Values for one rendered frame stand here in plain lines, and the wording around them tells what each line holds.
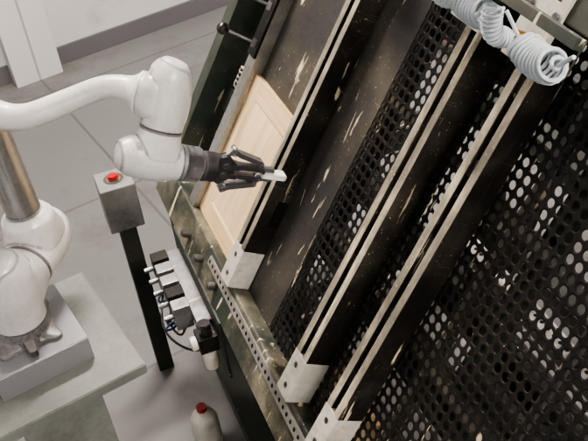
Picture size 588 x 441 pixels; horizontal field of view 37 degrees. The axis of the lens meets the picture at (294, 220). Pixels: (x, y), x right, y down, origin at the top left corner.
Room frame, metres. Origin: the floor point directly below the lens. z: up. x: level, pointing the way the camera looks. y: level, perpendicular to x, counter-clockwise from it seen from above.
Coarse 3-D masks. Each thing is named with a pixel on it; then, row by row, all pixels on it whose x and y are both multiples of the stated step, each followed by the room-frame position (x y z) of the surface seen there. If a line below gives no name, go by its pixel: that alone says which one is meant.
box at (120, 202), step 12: (96, 180) 2.41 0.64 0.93; (108, 180) 2.40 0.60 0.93; (132, 180) 2.39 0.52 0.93; (108, 192) 2.35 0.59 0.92; (120, 192) 2.36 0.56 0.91; (132, 192) 2.37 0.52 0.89; (108, 204) 2.34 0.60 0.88; (120, 204) 2.35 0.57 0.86; (132, 204) 2.37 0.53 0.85; (108, 216) 2.34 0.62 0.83; (120, 216) 2.35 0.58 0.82; (132, 216) 2.36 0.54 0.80; (120, 228) 2.35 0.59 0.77
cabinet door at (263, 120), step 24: (264, 96) 2.22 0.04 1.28; (240, 120) 2.28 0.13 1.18; (264, 120) 2.17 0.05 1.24; (288, 120) 2.06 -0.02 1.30; (240, 144) 2.22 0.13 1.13; (264, 144) 2.11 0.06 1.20; (216, 192) 2.21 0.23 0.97; (240, 192) 2.09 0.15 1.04; (216, 216) 2.14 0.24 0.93; (240, 216) 2.03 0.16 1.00
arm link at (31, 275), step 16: (0, 256) 1.84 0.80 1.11; (16, 256) 1.85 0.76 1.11; (32, 256) 1.90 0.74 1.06; (0, 272) 1.79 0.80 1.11; (16, 272) 1.80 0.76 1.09; (32, 272) 1.84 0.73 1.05; (48, 272) 1.90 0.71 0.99; (0, 288) 1.77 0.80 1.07; (16, 288) 1.77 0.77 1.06; (32, 288) 1.81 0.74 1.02; (0, 304) 1.75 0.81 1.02; (16, 304) 1.76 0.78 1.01; (32, 304) 1.79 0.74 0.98; (0, 320) 1.75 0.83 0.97; (16, 320) 1.75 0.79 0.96; (32, 320) 1.78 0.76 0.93
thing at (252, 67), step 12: (288, 0) 2.36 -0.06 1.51; (276, 12) 2.35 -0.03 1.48; (288, 12) 2.36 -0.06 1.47; (276, 24) 2.35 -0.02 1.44; (276, 36) 2.35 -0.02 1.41; (264, 48) 2.34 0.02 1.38; (252, 60) 2.34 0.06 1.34; (264, 60) 2.33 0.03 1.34; (252, 72) 2.32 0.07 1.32; (240, 84) 2.34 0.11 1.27; (240, 96) 2.31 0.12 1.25; (228, 108) 2.33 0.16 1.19; (240, 108) 2.30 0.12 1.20; (228, 120) 2.30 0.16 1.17; (228, 132) 2.29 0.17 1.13; (216, 144) 2.30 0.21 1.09; (192, 192) 2.29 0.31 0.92; (204, 192) 2.26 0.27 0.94; (192, 204) 2.25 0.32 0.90
